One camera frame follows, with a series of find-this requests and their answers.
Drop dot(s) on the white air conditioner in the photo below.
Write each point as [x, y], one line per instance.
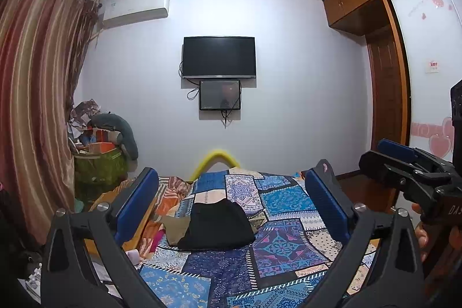
[135, 8]

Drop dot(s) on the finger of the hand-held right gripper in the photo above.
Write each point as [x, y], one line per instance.
[382, 167]
[397, 149]

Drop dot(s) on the olive green pants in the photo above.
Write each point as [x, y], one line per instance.
[175, 230]

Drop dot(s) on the large black wall television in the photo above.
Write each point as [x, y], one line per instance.
[218, 57]

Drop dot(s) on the blue patchwork blanket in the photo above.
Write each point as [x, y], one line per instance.
[281, 250]

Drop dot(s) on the yellow foam tube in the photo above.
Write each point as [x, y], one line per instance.
[216, 153]

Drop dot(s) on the dark cloth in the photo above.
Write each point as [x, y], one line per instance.
[18, 239]

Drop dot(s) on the black pink gaming chair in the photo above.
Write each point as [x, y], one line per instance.
[334, 173]

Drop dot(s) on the red white sticker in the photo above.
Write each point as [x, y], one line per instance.
[432, 66]

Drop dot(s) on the pile of colourful clutter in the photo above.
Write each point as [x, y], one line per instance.
[85, 113]

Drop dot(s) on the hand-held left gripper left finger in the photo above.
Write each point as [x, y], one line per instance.
[137, 207]

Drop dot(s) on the white sliding wardrobe door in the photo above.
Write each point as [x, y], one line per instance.
[426, 41]

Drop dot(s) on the striped brown curtain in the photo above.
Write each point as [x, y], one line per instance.
[36, 77]

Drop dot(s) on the person's right hand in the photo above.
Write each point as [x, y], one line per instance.
[421, 243]

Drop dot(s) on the orange patterned cloth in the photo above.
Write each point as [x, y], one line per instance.
[173, 190]

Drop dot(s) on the small black wall monitor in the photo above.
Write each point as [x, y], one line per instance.
[220, 95]

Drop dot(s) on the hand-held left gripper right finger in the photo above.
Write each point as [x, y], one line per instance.
[326, 207]

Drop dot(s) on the grey plush pillow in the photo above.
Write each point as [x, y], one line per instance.
[124, 129]

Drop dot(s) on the green box with clutter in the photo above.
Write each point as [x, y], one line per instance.
[101, 171]

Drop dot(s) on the black pants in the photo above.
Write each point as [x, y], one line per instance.
[216, 225]

